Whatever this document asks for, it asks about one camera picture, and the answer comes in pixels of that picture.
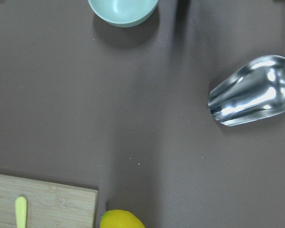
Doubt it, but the mint green bowl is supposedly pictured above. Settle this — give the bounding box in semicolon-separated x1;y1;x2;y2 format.
88;0;159;28

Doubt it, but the oval yellow lemon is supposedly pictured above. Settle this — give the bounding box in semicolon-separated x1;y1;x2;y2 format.
99;209;145;228

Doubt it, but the metal scoop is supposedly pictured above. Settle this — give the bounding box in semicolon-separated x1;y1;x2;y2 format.
208;55;285;126

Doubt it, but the wooden cutting board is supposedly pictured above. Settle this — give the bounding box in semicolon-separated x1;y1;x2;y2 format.
0;174;98;228

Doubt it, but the yellow plastic knife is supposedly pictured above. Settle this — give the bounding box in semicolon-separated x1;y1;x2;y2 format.
15;196;27;228

